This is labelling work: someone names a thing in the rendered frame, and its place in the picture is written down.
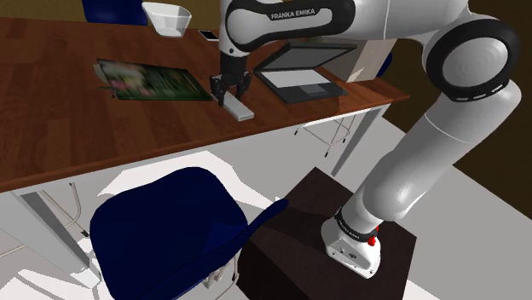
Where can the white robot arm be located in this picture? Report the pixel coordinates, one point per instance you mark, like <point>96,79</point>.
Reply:
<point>419,141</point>

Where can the black open laptop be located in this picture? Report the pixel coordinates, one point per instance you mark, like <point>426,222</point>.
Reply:
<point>297,79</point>

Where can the brown wooden table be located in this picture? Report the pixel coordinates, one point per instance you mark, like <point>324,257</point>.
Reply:
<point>62,120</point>

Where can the white bowl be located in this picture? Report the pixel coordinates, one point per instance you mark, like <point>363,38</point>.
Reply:
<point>168,18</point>

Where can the blue chair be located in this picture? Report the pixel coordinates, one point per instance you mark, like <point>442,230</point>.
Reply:
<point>116,10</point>
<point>166,224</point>

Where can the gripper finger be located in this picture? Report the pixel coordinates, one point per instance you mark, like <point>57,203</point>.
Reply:
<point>217,89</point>
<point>244,83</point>

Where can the green picture book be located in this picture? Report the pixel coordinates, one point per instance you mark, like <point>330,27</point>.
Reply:
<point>153,81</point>

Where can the dark robot stand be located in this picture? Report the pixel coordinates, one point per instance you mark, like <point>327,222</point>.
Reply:
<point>291,245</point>

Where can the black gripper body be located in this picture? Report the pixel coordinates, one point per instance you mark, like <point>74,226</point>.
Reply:
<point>232,68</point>

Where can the beige box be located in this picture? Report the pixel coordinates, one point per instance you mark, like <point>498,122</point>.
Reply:
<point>365,58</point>

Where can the grey remote control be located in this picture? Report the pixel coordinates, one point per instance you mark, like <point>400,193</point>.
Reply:
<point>239,110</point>

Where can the white smartphone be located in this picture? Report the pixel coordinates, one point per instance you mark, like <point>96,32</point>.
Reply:
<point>208,35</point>

